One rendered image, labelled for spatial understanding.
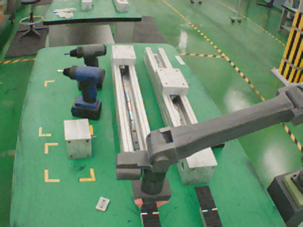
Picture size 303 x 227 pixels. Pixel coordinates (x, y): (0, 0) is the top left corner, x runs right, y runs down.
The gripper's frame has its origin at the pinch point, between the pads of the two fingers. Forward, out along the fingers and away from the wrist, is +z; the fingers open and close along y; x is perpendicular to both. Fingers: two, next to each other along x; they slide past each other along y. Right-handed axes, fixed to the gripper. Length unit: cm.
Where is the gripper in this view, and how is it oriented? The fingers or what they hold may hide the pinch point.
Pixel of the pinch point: (148, 204)
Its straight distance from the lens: 83.3
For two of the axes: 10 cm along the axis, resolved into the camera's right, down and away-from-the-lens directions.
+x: 1.7, 6.1, -7.7
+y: -9.8, 0.1, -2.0
